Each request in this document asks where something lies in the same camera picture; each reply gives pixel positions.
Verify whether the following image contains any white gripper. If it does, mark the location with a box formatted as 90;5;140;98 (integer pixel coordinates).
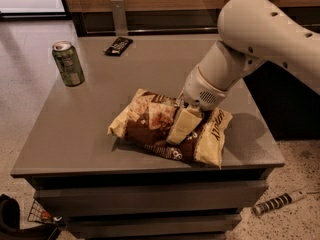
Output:
166;66;227;145

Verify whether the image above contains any brown chip bag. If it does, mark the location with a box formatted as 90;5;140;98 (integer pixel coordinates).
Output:
108;89;232;167

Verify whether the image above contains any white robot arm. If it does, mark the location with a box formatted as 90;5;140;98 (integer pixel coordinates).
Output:
167;0;320;145

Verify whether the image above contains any black rxbar chocolate bar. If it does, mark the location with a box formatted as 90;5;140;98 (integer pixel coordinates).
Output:
104;37;133;56

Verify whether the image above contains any grey drawer cabinet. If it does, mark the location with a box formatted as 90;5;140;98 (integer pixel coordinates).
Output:
12;35;284;240

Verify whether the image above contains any green soda can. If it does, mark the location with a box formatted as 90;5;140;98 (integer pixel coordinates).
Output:
52;41;85;87

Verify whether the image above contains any black chair base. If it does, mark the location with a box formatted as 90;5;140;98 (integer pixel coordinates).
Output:
0;193;62;240

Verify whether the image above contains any left metal bracket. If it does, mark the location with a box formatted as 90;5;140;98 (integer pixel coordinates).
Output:
111;0;128;36

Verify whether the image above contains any wire basket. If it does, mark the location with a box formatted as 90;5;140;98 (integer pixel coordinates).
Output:
27;200;64;225

